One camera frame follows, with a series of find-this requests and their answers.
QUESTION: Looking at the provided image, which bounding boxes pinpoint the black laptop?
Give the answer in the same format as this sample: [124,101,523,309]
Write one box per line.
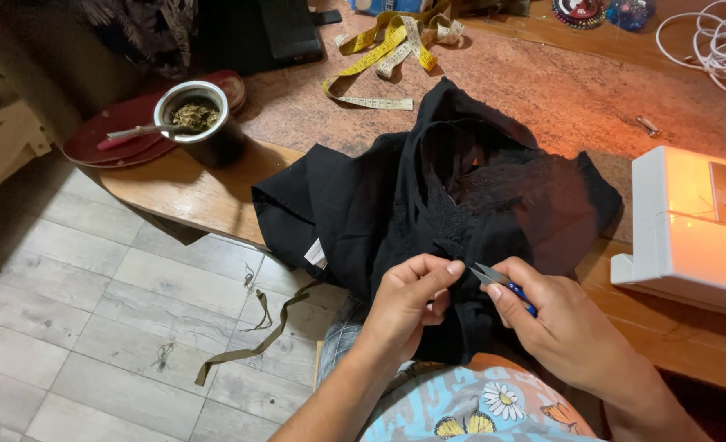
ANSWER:
[197,0,343,77]

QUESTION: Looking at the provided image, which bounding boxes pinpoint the blue glass container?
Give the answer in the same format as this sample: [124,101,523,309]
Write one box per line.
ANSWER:
[606,0,656,32]

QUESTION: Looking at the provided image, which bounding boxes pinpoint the person's floral shirt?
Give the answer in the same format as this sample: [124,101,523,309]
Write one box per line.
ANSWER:
[358,366,606,442]

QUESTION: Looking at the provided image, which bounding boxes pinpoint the olive fabric strip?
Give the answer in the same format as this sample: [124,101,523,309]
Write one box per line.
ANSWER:
[194,280,325,388]

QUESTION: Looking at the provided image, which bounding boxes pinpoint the white wooden chair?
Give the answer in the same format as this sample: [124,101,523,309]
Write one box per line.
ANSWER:
[0,98,54,212]

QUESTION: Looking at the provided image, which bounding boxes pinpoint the person's jeans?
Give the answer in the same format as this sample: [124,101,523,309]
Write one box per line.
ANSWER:
[317,295,376,390]

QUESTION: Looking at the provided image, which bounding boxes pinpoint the metal bombilla straw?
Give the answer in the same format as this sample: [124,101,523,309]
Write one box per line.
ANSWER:
[106,123,193,141]

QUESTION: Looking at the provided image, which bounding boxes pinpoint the white sewing machine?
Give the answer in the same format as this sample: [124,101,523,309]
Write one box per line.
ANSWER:
[611,145,726,322]

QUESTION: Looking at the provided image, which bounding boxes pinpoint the person's right hand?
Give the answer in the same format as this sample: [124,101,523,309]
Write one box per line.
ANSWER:
[481,257,630,397]

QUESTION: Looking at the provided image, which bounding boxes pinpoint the yellow measuring tape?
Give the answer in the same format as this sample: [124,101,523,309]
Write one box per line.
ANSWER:
[322,3,465,112]

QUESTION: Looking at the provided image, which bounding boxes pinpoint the patterned dark fabric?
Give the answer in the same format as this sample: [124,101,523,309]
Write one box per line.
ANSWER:
[74,0,199,79]

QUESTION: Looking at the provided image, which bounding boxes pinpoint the person's left hand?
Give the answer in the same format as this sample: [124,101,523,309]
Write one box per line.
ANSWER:
[364,253,466,367]

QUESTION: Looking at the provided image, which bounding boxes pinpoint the round beaded ornament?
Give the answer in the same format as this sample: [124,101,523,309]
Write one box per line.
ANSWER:
[552,0,608,30]

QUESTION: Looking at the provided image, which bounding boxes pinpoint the black lace garment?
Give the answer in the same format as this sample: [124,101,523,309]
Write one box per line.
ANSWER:
[251,77,623,366]

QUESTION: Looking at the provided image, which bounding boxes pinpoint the blue thread snips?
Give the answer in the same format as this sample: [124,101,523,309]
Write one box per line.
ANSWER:
[469,262,538,319]

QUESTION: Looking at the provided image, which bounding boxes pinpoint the dark red round tray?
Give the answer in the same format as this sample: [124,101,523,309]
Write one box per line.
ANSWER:
[62,69,247,169]

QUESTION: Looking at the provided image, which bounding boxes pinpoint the metal mate cup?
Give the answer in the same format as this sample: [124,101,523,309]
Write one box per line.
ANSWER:
[153,80,247,168]

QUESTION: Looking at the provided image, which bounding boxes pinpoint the white cable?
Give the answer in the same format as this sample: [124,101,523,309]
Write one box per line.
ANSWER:
[655,0,726,96]

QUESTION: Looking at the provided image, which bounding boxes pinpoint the blue and white box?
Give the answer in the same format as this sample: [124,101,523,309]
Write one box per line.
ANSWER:
[347,0,437,17]

